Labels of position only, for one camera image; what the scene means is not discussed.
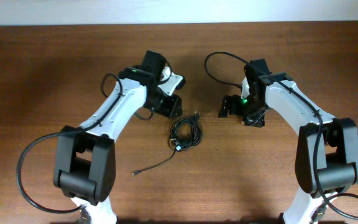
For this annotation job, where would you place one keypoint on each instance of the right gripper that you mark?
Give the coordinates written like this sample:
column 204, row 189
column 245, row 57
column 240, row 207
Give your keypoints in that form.
column 255, row 119

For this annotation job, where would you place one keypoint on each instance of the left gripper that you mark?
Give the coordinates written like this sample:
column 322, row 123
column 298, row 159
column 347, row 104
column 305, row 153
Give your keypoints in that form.
column 173, row 101

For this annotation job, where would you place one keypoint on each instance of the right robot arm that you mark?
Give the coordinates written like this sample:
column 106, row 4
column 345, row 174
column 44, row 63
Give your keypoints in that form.
column 326, row 163

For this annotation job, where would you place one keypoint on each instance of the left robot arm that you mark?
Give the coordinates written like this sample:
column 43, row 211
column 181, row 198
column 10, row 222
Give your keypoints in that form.
column 85, row 165

